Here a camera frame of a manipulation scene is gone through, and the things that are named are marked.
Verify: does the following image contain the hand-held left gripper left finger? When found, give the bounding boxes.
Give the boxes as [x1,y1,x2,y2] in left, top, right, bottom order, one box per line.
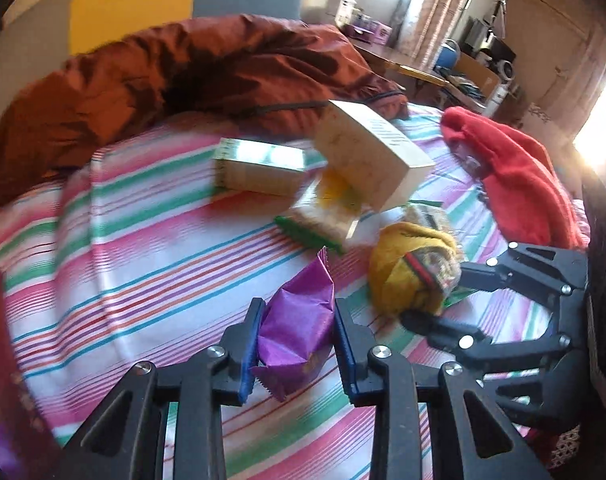
[58,297,267,480]

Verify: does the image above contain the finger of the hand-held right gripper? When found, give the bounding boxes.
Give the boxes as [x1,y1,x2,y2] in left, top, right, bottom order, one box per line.
[399,310,586,428]
[460,241,590,295]

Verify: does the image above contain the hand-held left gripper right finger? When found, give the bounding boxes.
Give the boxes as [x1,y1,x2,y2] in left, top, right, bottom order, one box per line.
[334,298,551,480]

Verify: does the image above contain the purple snack packet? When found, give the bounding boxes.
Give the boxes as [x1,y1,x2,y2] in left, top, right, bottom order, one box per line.
[250,246,336,402]

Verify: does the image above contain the yellow socks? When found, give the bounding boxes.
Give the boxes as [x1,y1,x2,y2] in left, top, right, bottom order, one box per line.
[368,222,461,317]

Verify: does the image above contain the clear snack packet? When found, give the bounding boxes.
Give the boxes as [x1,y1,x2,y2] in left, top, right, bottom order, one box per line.
[405,201,464,261]

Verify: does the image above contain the red cloth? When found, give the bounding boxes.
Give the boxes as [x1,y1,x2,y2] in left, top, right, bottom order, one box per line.
[440,106,591,251]

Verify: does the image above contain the clear packet with green edge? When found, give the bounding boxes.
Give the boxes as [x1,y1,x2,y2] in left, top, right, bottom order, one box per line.
[274,170,379,256]

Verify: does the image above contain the large cream carton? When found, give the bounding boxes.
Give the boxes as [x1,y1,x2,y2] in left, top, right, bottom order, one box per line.
[314,100,435,215]

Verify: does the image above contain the red patterned clothing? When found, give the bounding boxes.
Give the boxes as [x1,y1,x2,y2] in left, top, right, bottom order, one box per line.
[533,422,584,471]

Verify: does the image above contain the green white carton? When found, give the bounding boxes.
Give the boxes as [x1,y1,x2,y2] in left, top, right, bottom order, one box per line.
[212,137,309,197]

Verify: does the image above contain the cardboard box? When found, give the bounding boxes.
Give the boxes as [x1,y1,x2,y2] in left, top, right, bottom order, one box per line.
[453,52,501,106]

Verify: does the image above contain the blue container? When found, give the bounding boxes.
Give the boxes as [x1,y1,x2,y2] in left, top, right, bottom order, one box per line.
[435,39,461,68]

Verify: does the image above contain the black stereo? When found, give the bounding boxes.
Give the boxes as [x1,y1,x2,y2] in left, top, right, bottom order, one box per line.
[466,17,516,81]

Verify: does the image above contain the wooden desk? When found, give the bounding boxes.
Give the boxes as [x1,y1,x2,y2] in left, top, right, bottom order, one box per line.
[350,40,451,111]

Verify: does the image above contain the purple storage box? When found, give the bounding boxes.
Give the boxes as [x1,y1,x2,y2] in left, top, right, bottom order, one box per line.
[345,17,391,43]

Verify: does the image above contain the patterned curtain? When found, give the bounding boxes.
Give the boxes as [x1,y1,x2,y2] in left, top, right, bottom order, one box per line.
[398,0,479,68]

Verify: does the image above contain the maroon duvet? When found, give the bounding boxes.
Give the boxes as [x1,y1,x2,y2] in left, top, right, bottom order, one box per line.
[0,16,409,208]

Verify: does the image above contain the white drawer unit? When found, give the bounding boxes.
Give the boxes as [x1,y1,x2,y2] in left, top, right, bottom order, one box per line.
[328,0,359,23]

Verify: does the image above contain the grey yellow blue headboard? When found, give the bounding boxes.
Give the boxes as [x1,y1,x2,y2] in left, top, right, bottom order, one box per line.
[0,0,304,131]

